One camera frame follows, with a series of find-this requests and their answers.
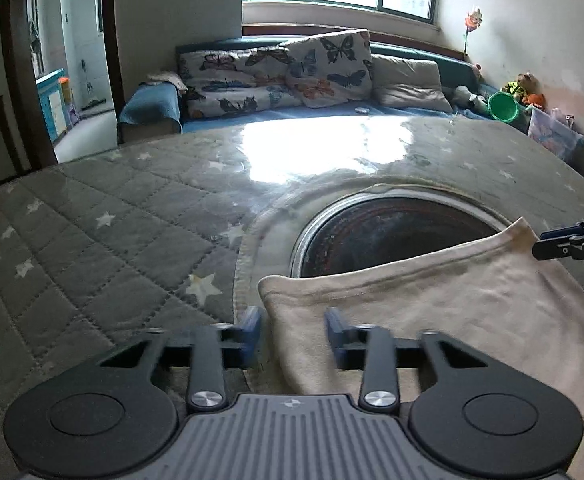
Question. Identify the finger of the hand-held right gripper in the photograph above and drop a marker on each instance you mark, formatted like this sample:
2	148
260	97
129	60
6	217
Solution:
562	233
562	249

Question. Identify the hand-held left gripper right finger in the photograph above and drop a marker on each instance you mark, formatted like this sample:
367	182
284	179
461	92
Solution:
336	335

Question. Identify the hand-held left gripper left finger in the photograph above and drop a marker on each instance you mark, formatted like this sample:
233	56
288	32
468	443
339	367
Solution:
250	332

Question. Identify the cream cloth garment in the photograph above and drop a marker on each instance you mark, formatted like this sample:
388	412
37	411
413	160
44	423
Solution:
472	310

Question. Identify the clear plastic storage box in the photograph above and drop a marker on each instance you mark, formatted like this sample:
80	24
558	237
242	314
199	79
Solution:
554	132

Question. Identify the round black induction cooktop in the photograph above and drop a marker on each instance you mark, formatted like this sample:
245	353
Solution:
372	230

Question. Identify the green bucket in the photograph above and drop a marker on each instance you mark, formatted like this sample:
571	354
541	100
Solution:
503	106

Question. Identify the grey plush toy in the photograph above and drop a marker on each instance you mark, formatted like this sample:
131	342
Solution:
469	97

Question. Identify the teal sofa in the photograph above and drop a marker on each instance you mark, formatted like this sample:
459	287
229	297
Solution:
452	67

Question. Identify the plain beige cushion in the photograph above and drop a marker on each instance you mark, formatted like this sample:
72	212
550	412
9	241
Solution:
409	82

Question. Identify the artificial flower decoration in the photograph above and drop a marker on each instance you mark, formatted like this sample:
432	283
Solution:
472	20

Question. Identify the blue sofa blanket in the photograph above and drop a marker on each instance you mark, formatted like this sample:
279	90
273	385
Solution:
149	107

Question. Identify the long butterfly print cushion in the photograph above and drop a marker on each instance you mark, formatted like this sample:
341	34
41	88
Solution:
232	80

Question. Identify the beige towel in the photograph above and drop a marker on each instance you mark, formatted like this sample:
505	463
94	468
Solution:
167	79

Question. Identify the square butterfly print cushion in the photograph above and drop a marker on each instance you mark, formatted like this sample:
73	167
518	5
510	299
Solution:
332	65

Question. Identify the purple stool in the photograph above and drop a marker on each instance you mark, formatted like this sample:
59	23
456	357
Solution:
73	114

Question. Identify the blue kitchen cabinet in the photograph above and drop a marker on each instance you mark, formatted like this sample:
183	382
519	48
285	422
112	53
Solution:
52	105

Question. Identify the orange bin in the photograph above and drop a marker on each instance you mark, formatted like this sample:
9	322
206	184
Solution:
65	90

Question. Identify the hanging cloths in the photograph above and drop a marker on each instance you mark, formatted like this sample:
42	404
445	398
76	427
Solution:
34	42

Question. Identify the dark wooden door frame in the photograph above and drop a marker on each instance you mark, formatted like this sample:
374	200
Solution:
22	60

